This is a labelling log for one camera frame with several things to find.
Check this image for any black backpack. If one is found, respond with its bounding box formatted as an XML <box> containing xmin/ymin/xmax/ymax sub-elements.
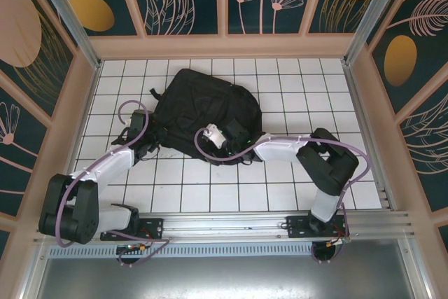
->
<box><xmin>150</xmin><ymin>67</ymin><xmax>267</xmax><ymax>165</ymax></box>

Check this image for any small green circuit board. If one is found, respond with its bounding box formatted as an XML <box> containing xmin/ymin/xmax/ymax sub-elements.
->
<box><xmin>116</xmin><ymin>242</ymin><xmax>148</xmax><ymax>254</ymax></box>

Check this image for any grey sheet metal panel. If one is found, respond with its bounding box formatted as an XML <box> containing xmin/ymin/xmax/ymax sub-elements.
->
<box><xmin>20</xmin><ymin>239</ymin><xmax>431</xmax><ymax>299</ymax></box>

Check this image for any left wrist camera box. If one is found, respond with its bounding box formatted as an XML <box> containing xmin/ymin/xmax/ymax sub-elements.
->
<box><xmin>127</xmin><ymin>109</ymin><xmax>152</xmax><ymax>138</ymax></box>

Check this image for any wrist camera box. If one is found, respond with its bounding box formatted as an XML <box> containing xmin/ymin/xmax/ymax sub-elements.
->
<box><xmin>127</xmin><ymin>109</ymin><xmax>152</xmax><ymax>138</ymax></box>
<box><xmin>204</xmin><ymin>123</ymin><xmax>228</xmax><ymax>149</ymax></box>

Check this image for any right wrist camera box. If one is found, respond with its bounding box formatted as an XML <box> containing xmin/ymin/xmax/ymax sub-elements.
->
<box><xmin>204</xmin><ymin>123</ymin><xmax>228</xmax><ymax>149</ymax></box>

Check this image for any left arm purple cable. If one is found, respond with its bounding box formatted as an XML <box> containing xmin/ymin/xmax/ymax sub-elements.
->
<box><xmin>55</xmin><ymin>100</ymin><xmax>172</xmax><ymax>267</ymax></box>

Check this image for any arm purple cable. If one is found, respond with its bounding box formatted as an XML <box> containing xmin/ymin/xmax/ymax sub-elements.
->
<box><xmin>55</xmin><ymin>100</ymin><xmax>172</xmax><ymax>267</ymax></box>
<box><xmin>194</xmin><ymin>127</ymin><xmax>372</xmax><ymax>265</ymax></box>

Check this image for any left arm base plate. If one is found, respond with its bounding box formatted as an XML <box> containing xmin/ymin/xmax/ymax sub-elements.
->
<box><xmin>99</xmin><ymin>217</ymin><xmax>165</xmax><ymax>242</ymax></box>

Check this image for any aluminium mounting rail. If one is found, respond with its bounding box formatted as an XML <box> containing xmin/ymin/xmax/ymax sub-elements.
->
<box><xmin>33</xmin><ymin>210</ymin><xmax>419</xmax><ymax>244</ymax></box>

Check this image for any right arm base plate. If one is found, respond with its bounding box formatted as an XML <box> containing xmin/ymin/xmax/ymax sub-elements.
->
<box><xmin>285</xmin><ymin>214</ymin><xmax>351</xmax><ymax>241</ymax></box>

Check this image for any slotted cable tray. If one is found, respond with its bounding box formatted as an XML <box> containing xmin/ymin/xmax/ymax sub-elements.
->
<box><xmin>48</xmin><ymin>245</ymin><xmax>316</xmax><ymax>260</ymax></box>

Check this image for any aluminium side rail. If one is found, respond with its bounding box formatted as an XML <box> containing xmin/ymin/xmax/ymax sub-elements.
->
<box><xmin>341</xmin><ymin>62</ymin><xmax>398</xmax><ymax>211</ymax></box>

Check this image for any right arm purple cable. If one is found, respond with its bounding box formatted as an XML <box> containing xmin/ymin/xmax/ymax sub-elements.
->
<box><xmin>194</xmin><ymin>127</ymin><xmax>372</xmax><ymax>265</ymax></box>

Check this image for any aluminium frame post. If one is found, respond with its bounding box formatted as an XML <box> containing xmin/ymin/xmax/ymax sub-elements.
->
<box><xmin>28</xmin><ymin>0</ymin><xmax>102</xmax><ymax>69</ymax></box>
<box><xmin>342</xmin><ymin>0</ymin><xmax>402</xmax><ymax>66</ymax></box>

